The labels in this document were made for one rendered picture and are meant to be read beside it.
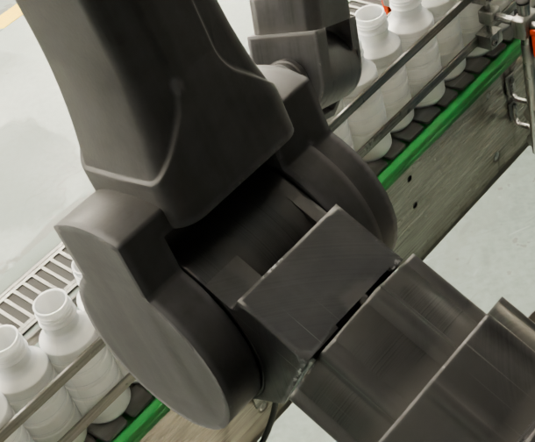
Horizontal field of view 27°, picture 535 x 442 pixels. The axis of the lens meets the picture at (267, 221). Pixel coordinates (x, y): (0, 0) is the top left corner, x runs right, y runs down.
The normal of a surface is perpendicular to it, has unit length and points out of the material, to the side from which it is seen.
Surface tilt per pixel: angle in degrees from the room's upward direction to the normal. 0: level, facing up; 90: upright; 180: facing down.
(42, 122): 0
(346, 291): 30
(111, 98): 81
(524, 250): 0
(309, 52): 65
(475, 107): 90
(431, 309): 35
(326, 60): 83
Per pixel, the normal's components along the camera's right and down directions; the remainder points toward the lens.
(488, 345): 0.28, -0.57
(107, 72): -0.63, 0.59
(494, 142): 0.72, 0.32
